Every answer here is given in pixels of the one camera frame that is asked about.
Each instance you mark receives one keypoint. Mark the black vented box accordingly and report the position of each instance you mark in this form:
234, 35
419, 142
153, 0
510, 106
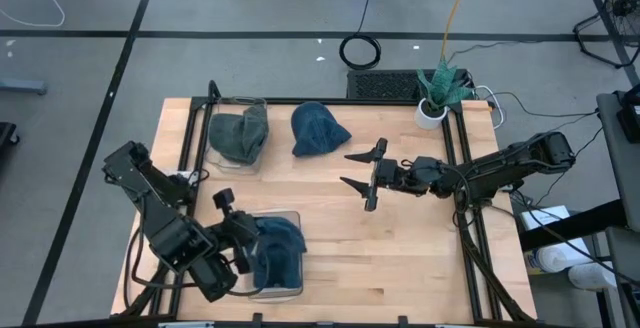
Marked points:
380, 85

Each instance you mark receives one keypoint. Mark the black desk beam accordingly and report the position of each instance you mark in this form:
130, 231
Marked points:
575, 225

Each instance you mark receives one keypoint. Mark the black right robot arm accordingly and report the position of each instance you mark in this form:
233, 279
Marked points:
510, 165

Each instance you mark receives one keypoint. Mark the black device on desk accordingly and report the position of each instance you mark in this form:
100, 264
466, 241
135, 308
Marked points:
631, 113

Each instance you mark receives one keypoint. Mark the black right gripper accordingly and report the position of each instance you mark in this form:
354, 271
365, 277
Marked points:
395, 175

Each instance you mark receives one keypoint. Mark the grey table foot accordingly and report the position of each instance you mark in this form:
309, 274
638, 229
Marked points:
22, 86

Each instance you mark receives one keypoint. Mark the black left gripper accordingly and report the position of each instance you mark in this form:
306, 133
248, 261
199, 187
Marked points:
240, 228

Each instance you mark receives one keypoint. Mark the black aluminium table frame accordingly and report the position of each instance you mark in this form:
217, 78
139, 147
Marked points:
200, 102

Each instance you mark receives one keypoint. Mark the white paper box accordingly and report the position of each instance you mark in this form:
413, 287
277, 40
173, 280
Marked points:
545, 215

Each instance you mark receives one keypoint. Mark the grey side desk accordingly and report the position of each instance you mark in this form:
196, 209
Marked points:
620, 168

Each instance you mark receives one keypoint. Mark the snake plant in white pot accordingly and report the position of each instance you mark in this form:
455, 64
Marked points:
430, 118

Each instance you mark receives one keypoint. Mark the clear plastic container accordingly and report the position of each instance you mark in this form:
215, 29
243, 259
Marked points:
280, 294
235, 167

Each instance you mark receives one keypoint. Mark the green terry hat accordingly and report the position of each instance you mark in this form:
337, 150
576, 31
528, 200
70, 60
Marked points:
256, 128
227, 135

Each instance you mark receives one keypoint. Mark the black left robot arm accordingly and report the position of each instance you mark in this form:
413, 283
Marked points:
165, 228

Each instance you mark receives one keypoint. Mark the white paper towel roll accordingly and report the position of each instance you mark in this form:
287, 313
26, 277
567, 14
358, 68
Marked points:
592, 276
565, 258

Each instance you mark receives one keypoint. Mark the blue denim hat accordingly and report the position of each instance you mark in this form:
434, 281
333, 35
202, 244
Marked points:
280, 253
315, 128

